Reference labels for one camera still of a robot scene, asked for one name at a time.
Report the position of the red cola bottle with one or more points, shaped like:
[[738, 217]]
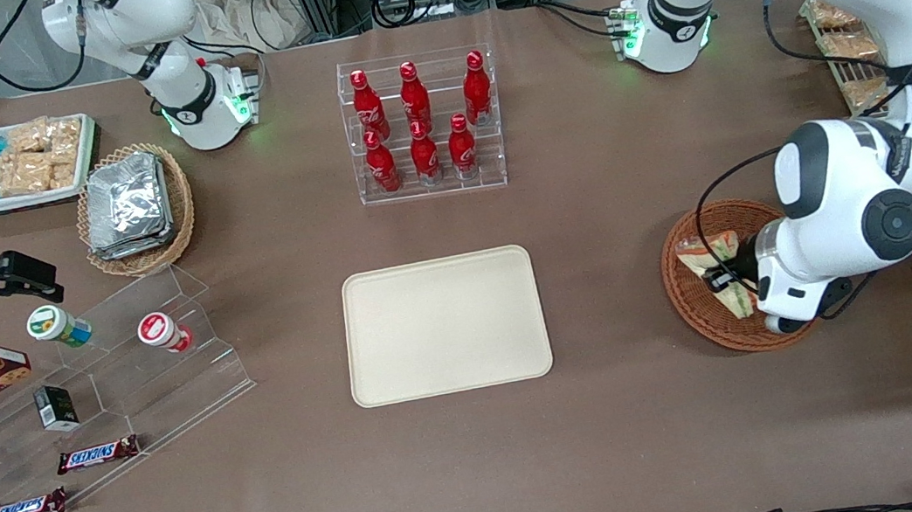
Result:
[[462, 151], [369, 109], [383, 169], [477, 93], [426, 159], [415, 101]]

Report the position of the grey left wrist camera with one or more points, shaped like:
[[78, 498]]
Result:
[[786, 323]]

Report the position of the red lid cup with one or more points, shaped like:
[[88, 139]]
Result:
[[157, 330]]

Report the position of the beige crumpled cloth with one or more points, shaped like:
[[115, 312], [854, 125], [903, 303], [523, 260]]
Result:
[[247, 10]]

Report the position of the silver foil pack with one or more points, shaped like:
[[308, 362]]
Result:
[[124, 198], [129, 248]]

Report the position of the clear acrylic stepped display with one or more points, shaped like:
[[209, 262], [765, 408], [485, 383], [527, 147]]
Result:
[[174, 390]]

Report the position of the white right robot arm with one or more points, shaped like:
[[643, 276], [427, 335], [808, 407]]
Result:
[[177, 81]]

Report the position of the clear acrylic bottle rack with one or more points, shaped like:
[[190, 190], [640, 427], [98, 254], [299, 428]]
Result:
[[498, 175]]

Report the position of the round brown wicker basket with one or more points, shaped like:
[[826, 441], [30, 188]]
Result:
[[696, 304]]

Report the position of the beige plastic tray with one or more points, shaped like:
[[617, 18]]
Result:
[[443, 328]]

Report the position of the triangle sandwich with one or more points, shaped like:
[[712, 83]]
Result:
[[698, 255]]

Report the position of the white rectangular snack tray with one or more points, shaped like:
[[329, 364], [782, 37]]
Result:
[[17, 202]]

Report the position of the clear bag of crackers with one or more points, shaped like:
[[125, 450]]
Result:
[[65, 134], [847, 48], [62, 169], [28, 136], [22, 174], [834, 14], [865, 93]]

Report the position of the small black box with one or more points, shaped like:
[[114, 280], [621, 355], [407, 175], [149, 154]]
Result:
[[55, 408]]

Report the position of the green lid cup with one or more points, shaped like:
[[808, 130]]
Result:
[[53, 327]]

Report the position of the oval tan wicker basket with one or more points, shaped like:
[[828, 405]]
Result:
[[182, 213]]

